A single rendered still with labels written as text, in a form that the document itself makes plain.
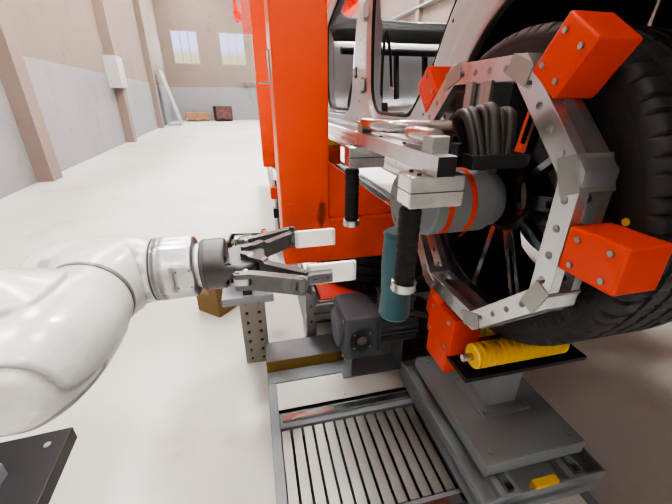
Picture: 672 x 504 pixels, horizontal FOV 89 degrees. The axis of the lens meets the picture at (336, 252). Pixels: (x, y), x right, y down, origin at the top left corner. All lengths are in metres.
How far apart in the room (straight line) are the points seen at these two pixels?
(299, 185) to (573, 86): 0.76
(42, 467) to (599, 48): 1.29
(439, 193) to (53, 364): 0.48
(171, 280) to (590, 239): 0.57
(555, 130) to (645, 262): 0.22
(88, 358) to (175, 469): 0.99
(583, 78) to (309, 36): 0.71
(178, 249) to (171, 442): 1.00
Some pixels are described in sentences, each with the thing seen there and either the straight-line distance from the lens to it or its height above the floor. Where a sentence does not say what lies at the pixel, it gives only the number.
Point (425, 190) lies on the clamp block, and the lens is 0.53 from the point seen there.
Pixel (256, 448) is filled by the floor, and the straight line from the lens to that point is 1.32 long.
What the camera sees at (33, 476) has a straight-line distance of 1.11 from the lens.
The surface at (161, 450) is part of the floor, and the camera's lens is 1.41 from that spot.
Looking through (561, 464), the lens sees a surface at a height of 0.17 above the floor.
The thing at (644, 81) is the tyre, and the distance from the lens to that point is 0.67.
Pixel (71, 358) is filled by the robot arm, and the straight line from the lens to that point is 0.38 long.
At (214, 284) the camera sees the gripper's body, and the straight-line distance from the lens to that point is 0.51.
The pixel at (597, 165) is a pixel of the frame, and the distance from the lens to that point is 0.61.
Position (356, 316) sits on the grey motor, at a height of 0.40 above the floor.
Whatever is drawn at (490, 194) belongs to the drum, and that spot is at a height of 0.88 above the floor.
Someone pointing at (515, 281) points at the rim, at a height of 0.68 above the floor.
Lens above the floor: 1.05
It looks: 24 degrees down
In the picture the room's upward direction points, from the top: straight up
